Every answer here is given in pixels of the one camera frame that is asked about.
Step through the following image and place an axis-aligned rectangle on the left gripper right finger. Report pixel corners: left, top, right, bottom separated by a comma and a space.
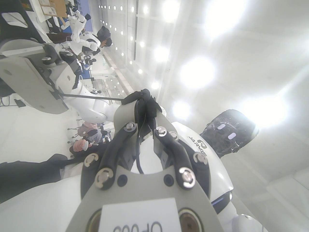
145, 89, 208, 191

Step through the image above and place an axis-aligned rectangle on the blue partition panel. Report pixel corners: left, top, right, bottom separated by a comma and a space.
70, 0, 93, 32

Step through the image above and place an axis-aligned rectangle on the white table black frame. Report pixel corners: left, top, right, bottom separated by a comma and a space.
0, 0, 52, 45

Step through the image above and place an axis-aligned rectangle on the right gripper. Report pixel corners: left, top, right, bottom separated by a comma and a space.
0, 38, 81, 114

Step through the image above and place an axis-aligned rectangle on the large brown carton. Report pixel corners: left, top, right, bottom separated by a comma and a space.
35, 0, 68, 18

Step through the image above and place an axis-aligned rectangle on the person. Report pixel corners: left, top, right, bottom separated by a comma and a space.
80, 121, 102, 144
97, 26, 113, 49
70, 138, 93, 155

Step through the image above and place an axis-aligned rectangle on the robot body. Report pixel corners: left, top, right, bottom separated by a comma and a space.
0, 109, 260, 232

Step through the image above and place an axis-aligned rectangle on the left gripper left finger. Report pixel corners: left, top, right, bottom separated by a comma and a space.
95, 89, 146, 191

